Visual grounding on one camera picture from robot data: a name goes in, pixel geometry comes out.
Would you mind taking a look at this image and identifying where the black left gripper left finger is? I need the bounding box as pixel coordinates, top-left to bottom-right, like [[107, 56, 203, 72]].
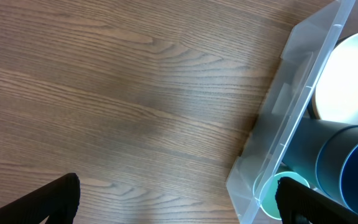
[[0, 173, 81, 224]]

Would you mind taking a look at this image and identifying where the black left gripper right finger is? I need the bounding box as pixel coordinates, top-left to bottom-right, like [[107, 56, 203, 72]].
[[275, 177, 358, 224]]

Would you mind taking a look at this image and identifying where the small green cup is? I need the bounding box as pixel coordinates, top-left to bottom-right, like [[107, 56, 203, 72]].
[[260, 166, 310, 220]]

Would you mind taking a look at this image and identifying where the large cream bowl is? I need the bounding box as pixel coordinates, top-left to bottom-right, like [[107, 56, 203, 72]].
[[313, 33, 358, 124]]

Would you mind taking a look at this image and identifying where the dark blue bowl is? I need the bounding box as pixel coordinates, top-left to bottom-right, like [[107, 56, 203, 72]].
[[306, 35, 350, 119]]

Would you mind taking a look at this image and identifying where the dark blue tall cup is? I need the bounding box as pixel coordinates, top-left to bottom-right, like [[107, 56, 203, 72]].
[[283, 119, 358, 190], [316, 126, 358, 214]]

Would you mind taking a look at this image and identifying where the clear plastic storage bin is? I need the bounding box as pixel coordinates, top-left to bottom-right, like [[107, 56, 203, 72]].
[[226, 0, 358, 223]]

